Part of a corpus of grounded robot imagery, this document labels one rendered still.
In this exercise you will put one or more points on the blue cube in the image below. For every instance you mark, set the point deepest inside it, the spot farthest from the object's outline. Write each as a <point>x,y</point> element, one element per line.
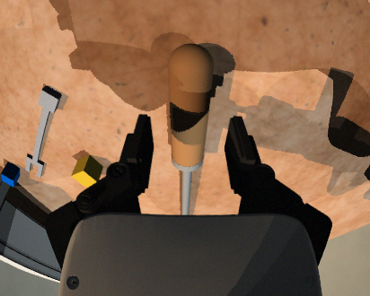
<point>10,174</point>

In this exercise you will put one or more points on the yellow cube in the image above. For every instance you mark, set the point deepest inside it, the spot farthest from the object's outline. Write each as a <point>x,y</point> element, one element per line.
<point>87,171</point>

